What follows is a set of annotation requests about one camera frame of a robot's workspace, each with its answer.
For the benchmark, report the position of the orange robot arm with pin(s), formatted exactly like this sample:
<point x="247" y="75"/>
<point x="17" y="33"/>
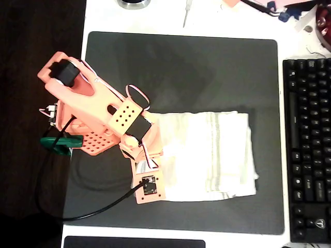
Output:
<point x="82" y="95"/>

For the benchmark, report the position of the blue plastic part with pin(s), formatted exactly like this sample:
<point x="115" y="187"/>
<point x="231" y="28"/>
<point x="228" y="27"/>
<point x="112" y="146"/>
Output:
<point x="283" y="16"/>

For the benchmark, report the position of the black computer keyboard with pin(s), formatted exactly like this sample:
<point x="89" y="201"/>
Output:
<point x="310" y="155"/>

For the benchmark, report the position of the white striped towel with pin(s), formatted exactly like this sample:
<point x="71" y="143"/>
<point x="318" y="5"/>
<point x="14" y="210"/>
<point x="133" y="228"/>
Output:
<point x="201" y="155"/>

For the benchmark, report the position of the green table clamp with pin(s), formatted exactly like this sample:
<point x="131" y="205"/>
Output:
<point x="55" y="144"/>

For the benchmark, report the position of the orange camera mount plate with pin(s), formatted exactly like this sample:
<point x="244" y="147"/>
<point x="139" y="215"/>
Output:
<point x="161" y="188"/>

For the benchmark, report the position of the motor controller board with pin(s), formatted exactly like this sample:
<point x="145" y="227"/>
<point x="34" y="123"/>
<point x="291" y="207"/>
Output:
<point x="53" y="113"/>

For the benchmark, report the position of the round metal object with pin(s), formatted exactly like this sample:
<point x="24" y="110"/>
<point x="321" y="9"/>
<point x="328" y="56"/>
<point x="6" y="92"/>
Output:
<point x="133" y="3"/>

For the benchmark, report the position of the red bowl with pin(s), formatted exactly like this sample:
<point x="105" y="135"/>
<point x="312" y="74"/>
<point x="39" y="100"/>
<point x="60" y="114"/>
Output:
<point x="324" y="28"/>

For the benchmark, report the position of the orange perforated base plate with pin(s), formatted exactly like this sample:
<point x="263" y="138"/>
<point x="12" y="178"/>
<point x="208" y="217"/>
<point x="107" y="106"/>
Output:
<point x="97" y="144"/>

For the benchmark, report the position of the dark grey desk mat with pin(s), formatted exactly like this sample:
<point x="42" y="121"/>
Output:
<point x="181" y="72"/>

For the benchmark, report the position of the small grey coin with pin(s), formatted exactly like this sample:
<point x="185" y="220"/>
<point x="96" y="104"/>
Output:
<point x="308" y="28"/>

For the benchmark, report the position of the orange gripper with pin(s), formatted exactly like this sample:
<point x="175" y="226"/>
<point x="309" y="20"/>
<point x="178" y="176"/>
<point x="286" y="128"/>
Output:
<point x="141" y="169"/>

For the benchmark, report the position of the orange plastic piece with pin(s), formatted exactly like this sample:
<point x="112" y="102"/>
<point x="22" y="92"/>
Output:
<point x="231" y="2"/>

